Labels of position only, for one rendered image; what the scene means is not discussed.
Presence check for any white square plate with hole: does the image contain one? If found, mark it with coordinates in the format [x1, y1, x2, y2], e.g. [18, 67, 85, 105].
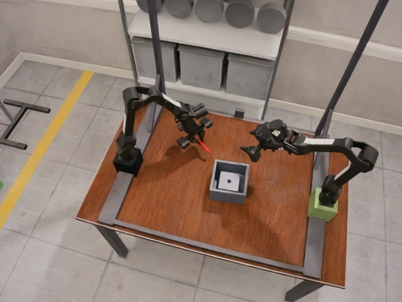
[218, 171, 240, 192]

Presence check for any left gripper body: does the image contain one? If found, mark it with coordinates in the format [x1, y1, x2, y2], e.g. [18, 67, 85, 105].
[248, 136, 275, 163]

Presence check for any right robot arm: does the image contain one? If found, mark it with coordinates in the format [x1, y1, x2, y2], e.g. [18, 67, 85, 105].
[115, 86, 209, 162]

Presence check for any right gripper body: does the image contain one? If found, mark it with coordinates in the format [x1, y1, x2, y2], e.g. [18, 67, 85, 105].
[177, 117, 213, 149]

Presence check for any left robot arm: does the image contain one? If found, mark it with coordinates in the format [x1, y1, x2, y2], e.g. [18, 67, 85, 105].
[254, 119, 379, 208]

